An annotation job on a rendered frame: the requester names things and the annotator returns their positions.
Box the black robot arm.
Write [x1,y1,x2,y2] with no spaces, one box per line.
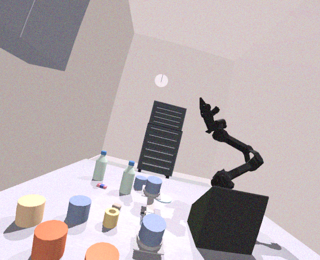
[206,119,264,189]

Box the orange cylinder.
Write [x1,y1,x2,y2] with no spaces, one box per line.
[84,242,119,260]
[31,220,68,260]

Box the beige cylinder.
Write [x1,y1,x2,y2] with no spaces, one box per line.
[15,194,46,228]

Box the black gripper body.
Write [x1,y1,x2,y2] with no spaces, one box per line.
[200,105,214,123]

